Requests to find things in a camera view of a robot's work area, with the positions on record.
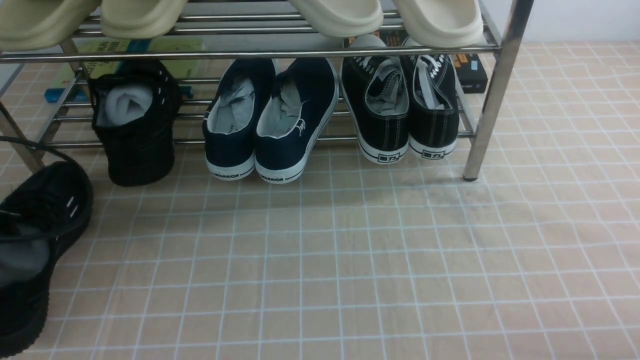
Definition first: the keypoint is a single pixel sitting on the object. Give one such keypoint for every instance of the black knit sneaker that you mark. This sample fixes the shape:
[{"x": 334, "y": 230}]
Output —
[
  {"x": 40, "y": 220},
  {"x": 134, "y": 111}
]

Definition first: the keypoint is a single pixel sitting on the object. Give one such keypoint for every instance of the silver metal shoe rack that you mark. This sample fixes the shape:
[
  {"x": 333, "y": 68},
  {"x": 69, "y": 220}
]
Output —
[{"x": 253, "y": 36}]

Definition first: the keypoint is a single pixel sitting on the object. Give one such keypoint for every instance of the navy canvas shoe right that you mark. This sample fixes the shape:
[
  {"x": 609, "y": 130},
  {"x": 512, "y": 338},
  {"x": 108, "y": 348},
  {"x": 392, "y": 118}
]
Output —
[{"x": 301, "y": 102}]

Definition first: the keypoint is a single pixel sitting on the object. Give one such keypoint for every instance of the navy canvas shoe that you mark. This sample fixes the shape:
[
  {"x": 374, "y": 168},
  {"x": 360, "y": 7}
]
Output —
[
  {"x": 229, "y": 123},
  {"x": 301, "y": 102}
]

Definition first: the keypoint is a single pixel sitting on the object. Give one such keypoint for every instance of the navy canvas shoe left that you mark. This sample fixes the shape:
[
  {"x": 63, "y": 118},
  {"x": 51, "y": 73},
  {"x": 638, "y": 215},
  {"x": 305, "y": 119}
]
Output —
[{"x": 229, "y": 123}]

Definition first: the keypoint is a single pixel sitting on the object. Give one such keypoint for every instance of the black canvas sneaker left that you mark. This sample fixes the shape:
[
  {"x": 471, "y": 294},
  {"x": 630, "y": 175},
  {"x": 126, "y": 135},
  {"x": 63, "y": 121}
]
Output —
[{"x": 375, "y": 91}]

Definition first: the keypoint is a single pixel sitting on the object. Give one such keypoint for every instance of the black canvas sneaker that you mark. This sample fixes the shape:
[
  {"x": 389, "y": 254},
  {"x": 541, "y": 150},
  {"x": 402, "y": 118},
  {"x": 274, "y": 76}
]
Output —
[
  {"x": 433, "y": 116},
  {"x": 375, "y": 91}
]

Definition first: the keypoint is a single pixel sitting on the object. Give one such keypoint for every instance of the black canvas sneaker right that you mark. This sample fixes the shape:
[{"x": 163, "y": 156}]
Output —
[{"x": 433, "y": 116}]

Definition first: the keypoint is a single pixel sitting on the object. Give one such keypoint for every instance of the green and blue book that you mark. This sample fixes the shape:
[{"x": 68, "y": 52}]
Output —
[{"x": 179, "y": 69}]

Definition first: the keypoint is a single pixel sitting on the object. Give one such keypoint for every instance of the cream slipper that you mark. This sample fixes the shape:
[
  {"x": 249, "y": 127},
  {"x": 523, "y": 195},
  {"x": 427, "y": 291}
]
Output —
[
  {"x": 341, "y": 18},
  {"x": 444, "y": 24}
]

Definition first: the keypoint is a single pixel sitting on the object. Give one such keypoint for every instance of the cream slipper far right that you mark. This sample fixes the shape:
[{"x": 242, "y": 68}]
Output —
[{"x": 444, "y": 24}]

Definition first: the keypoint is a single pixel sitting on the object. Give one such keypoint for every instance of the beige slipper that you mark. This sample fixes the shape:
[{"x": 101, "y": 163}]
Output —
[
  {"x": 30, "y": 25},
  {"x": 139, "y": 19}
]

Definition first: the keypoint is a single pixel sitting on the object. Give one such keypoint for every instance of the beige slipper far left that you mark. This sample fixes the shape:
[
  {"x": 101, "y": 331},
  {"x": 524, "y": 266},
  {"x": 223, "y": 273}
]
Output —
[{"x": 30, "y": 25}]

